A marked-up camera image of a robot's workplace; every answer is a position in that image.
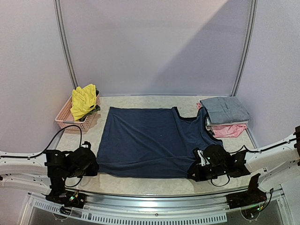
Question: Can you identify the navy blue garment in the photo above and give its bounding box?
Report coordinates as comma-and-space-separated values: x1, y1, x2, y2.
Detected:
97, 107, 222, 179

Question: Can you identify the grey blue button shirt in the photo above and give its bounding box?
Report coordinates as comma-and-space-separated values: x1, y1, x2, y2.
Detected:
200, 97, 250, 123

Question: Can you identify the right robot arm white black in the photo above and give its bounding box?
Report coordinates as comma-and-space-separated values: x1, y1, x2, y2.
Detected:
188, 127, 300, 204

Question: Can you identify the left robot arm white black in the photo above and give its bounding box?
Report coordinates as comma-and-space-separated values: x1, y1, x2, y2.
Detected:
0, 142, 99, 203

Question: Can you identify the pink plastic laundry basket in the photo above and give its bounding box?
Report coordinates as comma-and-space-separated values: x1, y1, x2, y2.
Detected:
55, 97, 97, 131

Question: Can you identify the white folded shirt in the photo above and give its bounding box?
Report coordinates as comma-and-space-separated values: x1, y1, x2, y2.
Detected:
206, 117, 248, 126

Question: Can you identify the pink folded garment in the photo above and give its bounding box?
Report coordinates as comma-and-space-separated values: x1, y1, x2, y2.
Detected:
197, 100, 248, 138

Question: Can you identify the yellow garment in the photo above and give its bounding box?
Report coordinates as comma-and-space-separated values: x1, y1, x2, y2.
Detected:
70, 84, 97, 121

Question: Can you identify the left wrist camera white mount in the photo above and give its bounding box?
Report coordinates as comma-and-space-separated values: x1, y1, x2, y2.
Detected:
81, 141, 91, 149

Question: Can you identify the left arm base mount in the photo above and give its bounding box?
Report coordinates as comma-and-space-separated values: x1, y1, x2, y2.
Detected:
45, 177, 86, 209

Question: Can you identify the aluminium front rail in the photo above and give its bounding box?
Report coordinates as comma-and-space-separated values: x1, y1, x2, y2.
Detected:
20, 187, 293, 225

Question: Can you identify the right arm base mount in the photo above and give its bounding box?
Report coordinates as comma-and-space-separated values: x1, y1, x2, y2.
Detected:
226, 173, 267, 209

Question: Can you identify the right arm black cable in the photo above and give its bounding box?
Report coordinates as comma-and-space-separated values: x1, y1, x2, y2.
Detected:
210, 138, 300, 188

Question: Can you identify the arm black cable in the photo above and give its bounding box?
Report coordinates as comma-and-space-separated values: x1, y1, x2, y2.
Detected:
210, 138, 300, 188
0, 124, 83, 188

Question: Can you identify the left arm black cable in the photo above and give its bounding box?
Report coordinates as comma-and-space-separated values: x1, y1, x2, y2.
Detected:
0, 124, 83, 188

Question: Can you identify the right aluminium corner post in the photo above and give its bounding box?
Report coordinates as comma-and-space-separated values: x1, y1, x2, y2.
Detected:
230, 0, 258, 97

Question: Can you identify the aluminium corner post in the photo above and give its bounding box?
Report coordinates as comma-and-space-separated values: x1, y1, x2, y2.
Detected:
230, 0, 258, 97
53, 0, 78, 89

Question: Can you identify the left aluminium corner post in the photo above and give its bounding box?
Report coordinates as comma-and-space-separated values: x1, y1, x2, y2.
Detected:
53, 0, 78, 89

